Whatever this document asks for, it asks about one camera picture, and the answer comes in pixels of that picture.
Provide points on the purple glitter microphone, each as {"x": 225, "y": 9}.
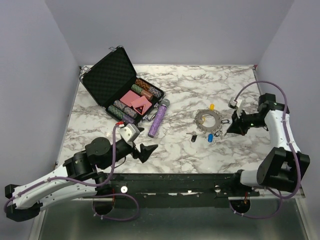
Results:
{"x": 162, "y": 109}

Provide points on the round metal keyring disc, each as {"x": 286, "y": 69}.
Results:
{"x": 208, "y": 121}

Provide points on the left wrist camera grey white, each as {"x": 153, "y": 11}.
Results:
{"x": 129, "y": 133}

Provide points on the yellow key tag upper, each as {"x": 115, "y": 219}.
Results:
{"x": 211, "y": 107}

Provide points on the pink card box triangle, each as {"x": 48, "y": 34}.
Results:
{"x": 141, "y": 105}

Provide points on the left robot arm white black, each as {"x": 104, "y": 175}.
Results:
{"x": 87, "y": 174}

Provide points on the pink card deck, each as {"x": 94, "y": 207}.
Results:
{"x": 129, "y": 97}

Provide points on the silver key black tag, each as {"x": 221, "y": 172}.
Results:
{"x": 193, "y": 136}

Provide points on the blue key tag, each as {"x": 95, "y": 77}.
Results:
{"x": 210, "y": 138}

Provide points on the black mounting base rail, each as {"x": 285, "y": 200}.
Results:
{"x": 163, "y": 191}

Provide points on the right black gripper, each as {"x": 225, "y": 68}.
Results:
{"x": 237, "y": 126}

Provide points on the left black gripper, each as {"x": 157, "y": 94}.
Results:
{"x": 145, "y": 152}

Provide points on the black poker chip case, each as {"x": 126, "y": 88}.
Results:
{"x": 111, "y": 78}

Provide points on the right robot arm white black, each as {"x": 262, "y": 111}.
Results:
{"x": 284, "y": 165}

